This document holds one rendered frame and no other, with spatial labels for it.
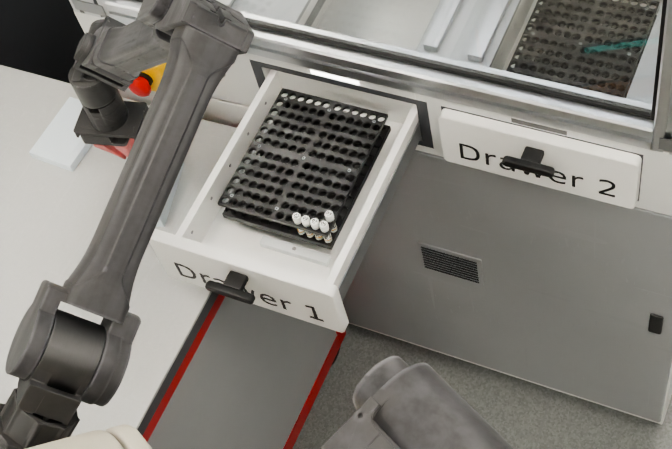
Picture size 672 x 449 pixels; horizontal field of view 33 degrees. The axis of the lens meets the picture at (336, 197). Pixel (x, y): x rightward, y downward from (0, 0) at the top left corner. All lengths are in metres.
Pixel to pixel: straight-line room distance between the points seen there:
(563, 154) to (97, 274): 0.73
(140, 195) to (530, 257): 0.92
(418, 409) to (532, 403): 1.78
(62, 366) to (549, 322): 1.15
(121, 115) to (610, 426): 1.21
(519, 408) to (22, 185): 1.10
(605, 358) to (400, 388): 1.51
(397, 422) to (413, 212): 1.30
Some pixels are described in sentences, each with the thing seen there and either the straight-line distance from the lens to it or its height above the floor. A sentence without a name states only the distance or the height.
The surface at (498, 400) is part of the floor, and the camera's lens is 2.44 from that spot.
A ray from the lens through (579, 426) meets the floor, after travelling 2.41.
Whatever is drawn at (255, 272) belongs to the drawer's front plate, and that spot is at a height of 0.93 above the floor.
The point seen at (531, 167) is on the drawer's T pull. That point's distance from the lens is 1.61.
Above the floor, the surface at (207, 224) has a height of 0.85.
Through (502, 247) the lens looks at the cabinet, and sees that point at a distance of 1.93.
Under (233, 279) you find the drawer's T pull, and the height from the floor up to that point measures 0.91.
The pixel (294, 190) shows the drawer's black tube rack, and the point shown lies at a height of 0.90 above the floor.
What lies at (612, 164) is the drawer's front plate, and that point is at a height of 0.92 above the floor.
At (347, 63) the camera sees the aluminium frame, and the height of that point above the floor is 0.98.
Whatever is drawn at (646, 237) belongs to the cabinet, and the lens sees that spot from 1.77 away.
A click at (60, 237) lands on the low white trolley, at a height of 0.76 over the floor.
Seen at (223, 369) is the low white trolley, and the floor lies 0.56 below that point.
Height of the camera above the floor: 2.23
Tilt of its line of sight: 55 degrees down
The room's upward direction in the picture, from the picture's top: 16 degrees counter-clockwise
